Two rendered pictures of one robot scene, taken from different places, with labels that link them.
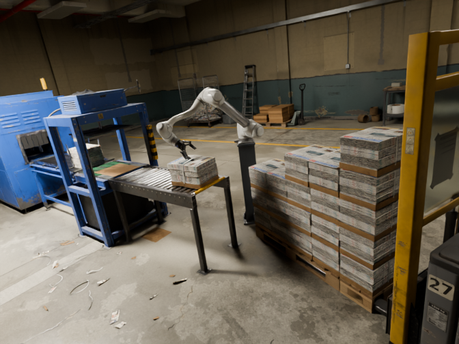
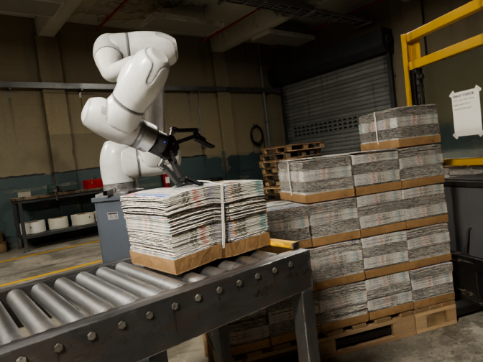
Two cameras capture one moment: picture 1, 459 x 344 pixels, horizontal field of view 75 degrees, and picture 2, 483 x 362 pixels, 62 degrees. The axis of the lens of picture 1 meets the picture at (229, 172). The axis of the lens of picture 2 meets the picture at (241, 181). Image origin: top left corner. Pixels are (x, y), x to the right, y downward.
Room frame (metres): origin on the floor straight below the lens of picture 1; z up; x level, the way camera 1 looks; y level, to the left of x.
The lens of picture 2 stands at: (2.33, 1.59, 1.10)
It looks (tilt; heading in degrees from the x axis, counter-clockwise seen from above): 3 degrees down; 283
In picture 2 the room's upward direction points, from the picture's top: 7 degrees counter-clockwise
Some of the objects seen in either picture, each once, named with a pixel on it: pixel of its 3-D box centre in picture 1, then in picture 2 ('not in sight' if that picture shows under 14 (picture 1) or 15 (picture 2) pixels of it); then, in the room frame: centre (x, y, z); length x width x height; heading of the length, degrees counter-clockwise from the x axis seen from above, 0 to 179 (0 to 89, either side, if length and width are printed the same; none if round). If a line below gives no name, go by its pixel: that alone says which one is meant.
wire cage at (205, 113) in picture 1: (201, 102); not in sight; (11.02, 0.69, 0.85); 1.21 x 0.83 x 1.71; 51
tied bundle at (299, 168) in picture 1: (312, 164); (313, 178); (2.43, -0.71, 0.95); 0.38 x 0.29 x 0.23; 117
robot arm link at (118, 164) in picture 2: (244, 127); (118, 161); (3.36, -0.24, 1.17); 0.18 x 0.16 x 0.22; 28
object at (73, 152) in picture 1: (86, 155); not in sight; (4.07, 1.93, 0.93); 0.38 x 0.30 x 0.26; 51
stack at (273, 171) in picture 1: (302, 214); (301, 274); (2.55, -0.65, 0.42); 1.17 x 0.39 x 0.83; 29
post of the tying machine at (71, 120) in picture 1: (92, 185); not in sight; (3.18, 1.53, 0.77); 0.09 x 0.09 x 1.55; 51
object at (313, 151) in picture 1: (312, 151); (311, 158); (2.43, -0.72, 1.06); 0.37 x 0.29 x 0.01; 117
